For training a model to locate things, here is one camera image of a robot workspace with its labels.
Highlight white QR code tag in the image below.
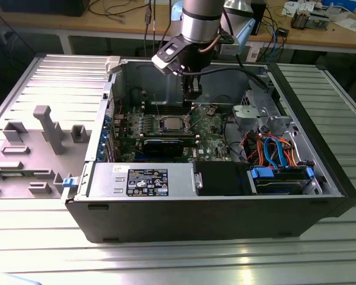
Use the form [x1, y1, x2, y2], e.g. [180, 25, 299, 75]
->
[248, 44, 260, 62]

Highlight black PC case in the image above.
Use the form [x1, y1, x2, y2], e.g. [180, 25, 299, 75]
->
[61, 55, 356, 245]

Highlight blue hanging cable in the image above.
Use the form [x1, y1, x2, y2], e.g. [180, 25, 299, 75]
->
[266, 23, 285, 57]

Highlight tall black box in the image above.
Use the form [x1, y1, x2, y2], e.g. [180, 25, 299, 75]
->
[250, 0, 268, 36]

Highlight blue expansion slot clips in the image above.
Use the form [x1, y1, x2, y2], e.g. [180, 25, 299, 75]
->
[96, 114, 112, 163]

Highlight blue cardboard box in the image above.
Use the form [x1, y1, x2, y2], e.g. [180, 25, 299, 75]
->
[320, 0, 356, 13]

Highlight green motherboard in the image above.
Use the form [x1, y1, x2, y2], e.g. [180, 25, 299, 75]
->
[112, 102, 235, 163]

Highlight copper coil component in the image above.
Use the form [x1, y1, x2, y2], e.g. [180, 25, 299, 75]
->
[290, 8, 309, 30]

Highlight orange power wire bundle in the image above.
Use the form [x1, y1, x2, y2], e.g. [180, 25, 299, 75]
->
[255, 135, 300, 167]

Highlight silver drive cage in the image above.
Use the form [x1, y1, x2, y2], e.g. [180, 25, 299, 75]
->
[234, 74, 326, 195]

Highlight black graphics card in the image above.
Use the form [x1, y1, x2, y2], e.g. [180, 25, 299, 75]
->
[118, 134, 197, 160]

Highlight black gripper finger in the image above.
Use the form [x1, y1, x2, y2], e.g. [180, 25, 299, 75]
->
[192, 77, 203, 101]
[182, 74, 193, 101]

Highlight white printed cards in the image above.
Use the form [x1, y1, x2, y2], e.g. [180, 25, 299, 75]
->
[281, 0, 300, 15]

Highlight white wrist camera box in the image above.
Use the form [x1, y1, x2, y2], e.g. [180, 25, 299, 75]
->
[218, 43, 240, 56]

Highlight black RAM slot bank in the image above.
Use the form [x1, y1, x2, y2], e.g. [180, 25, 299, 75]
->
[142, 100, 196, 116]

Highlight CPU socket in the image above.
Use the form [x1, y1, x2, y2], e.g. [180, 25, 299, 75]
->
[157, 114, 194, 134]

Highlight hanging grey USB cable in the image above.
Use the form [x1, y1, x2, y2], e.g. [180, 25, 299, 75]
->
[144, 0, 157, 57]

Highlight white camera with black mount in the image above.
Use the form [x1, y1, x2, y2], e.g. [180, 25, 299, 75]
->
[151, 37, 186, 75]

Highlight red data wire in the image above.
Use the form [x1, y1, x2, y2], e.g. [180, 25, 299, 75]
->
[239, 132, 258, 163]

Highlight black power supply label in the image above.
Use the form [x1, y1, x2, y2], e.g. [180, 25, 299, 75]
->
[126, 168, 169, 197]

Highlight silver power supply unit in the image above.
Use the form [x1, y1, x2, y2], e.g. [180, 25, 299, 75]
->
[87, 162, 195, 198]

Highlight white paper sheets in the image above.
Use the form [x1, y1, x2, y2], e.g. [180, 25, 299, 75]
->
[333, 16, 356, 33]

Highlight black camera cable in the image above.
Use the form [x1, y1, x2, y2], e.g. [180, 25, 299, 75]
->
[177, 26, 269, 93]

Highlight grey electronic device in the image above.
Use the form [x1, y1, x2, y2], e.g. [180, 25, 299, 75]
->
[307, 8, 330, 30]

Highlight hard disk in blue carrier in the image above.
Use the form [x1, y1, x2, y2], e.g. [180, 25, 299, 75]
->
[249, 166, 315, 195]

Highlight white plastic case latch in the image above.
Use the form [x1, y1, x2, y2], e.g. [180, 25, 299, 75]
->
[105, 56, 121, 75]

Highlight black cable loop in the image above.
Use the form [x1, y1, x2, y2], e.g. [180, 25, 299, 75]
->
[222, 110, 249, 163]

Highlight blue data wire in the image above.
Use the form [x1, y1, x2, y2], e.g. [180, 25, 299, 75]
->
[263, 138, 288, 169]

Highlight silver CPU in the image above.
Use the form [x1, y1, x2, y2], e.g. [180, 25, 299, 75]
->
[163, 118, 183, 131]

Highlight grey parts rack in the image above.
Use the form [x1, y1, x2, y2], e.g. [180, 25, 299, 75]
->
[0, 105, 93, 200]

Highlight wooden workbench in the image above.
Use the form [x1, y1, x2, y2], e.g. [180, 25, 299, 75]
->
[0, 0, 356, 55]

